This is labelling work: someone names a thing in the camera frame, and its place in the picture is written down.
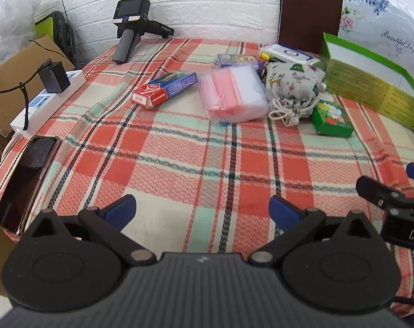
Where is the clear plastic bag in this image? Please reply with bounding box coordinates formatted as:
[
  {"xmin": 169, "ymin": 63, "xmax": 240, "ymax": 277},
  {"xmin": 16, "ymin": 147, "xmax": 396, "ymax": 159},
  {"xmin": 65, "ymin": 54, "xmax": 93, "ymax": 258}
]
[{"xmin": 0, "ymin": 0, "xmax": 43, "ymax": 69}]

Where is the small green box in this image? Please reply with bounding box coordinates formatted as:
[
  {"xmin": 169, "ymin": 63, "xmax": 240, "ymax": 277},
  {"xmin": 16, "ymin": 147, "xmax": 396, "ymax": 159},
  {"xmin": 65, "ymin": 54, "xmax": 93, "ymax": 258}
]
[{"xmin": 311, "ymin": 102, "xmax": 354, "ymax": 139}]

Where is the black power adapter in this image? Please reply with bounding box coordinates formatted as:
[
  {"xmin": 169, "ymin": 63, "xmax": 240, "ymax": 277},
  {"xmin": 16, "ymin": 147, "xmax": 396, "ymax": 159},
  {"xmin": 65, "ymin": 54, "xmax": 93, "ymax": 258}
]
[{"xmin": 39, "ymin": 61, "xmax": 71, "ymax": 93}]

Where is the green cardboard box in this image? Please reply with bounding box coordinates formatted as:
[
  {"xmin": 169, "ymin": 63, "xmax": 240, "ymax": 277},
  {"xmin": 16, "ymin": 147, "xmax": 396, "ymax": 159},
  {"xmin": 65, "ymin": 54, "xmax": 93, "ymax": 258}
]
[{"xmin": 321, "ymin": 32, "xmax": 414, "ymax": 134}]

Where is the black smartphone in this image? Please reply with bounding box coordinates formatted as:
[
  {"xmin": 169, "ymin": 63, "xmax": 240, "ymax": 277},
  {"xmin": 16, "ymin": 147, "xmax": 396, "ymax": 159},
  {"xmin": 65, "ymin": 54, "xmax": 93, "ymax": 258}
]
[{"xmin": 0, "ymin": 136, "xmax": 62, "ymax": 236}]

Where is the pack of pink zip bags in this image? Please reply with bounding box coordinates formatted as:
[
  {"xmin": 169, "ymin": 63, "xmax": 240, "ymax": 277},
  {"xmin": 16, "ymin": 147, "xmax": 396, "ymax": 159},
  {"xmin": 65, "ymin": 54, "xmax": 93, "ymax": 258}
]
[{"xmin": 196, "ymin": 66, "xmax": 270, "ymax": 124}]

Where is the white and blue box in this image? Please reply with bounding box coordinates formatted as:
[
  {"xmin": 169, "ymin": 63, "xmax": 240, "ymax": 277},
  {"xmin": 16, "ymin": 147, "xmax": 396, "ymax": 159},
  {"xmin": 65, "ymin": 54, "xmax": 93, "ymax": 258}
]
[{"xmin": 262, "ymin": 44, "xmax": 321, "ymax": 65}]

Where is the blue packet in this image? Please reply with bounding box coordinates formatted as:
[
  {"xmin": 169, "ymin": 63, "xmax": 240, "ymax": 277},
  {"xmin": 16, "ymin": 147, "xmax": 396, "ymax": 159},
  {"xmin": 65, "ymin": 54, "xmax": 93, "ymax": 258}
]
[{"xmin": 216, "ymin": 53, "xmax": 259, "ymax": 69}]

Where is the purple small packet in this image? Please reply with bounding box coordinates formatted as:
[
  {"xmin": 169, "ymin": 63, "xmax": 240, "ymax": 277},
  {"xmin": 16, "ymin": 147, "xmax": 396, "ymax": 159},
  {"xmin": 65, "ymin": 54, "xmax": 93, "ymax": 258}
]
[{"xmin": 256, "ymin": 60, "xmax": 268, "ymax": 84}]

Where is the black handheld device grey handle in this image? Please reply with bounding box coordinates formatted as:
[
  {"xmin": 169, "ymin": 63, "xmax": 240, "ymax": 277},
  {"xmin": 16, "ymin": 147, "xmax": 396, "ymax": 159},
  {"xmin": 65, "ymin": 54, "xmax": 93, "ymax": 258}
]
[{"xmin": 112, "ymin": 0, "xmax": 175, "ymax": 65}]

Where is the red and blue card box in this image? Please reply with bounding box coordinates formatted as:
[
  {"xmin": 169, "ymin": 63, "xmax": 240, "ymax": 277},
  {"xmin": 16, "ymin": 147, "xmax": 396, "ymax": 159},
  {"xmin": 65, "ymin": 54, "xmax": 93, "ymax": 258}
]
[{"xmin": 132, "ymin": 70, "xmax": 198, "ymax": 109}]

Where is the red plaid bed sheet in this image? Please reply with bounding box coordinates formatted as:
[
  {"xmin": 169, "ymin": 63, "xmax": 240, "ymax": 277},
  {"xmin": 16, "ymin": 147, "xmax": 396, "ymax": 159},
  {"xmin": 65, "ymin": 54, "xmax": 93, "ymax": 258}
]
[{"xmin": 0, "ymin": 37, "xmax": 414, "ymax": 301}]

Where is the black cable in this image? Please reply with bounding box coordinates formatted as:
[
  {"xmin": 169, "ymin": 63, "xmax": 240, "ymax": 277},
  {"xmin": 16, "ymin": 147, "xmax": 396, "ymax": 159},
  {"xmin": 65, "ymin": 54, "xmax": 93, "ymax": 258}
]
[{"xmin": 0, "ymin": 58, "xmax": 53, "ymax": 130}]

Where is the white power strip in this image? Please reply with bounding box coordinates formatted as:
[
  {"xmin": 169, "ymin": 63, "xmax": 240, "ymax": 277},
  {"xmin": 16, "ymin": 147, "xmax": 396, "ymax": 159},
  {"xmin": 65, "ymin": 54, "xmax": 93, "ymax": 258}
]
[{"xmin": 2, "ymin": 69, "xmax": 86, "ymax": 158}]

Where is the dark brown headboard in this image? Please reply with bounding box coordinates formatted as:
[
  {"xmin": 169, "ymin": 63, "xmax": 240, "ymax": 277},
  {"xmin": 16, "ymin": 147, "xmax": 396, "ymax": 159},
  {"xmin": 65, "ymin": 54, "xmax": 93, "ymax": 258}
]
[{"xmin": 278, "ymin": 0, "xmax": 344, "ymax": 53}]

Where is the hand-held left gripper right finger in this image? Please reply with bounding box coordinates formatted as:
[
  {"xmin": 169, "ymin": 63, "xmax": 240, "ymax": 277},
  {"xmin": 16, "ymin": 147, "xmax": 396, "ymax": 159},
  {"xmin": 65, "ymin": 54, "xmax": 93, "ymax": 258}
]
[{"xmin": 250, "ymin": 195, "xmax": 382, "ymax": 265}]

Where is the brown cardboard box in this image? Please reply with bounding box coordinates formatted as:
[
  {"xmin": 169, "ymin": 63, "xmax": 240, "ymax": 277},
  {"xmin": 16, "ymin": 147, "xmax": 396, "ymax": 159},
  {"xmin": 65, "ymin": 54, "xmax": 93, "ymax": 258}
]
[{"xmin": 0, "ymin": 34, "xmax": 76, "ymax": 165}]

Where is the floral white pillow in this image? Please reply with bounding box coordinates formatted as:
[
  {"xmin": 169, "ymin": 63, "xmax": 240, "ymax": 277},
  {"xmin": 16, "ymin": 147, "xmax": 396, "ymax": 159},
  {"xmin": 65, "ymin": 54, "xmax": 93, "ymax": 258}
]
[{"xmin": 337, "ymin": 0, "xmax": 414, "ymax": 93}]

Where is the floral drawstring pouch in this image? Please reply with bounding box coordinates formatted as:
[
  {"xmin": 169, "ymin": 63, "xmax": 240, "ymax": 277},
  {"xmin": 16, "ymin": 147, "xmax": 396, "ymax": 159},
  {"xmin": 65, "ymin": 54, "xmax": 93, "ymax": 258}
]
[{"xmin": 264, "ymin": 61, "xmax": 325, "ymax": 126}]

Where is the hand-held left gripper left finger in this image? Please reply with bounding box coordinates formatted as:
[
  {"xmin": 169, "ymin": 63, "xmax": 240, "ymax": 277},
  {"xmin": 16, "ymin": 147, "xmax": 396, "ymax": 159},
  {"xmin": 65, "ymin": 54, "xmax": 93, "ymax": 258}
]
[{"xmin": 22, "ymin": 194, "xmax": 156, "ymax": 265}]

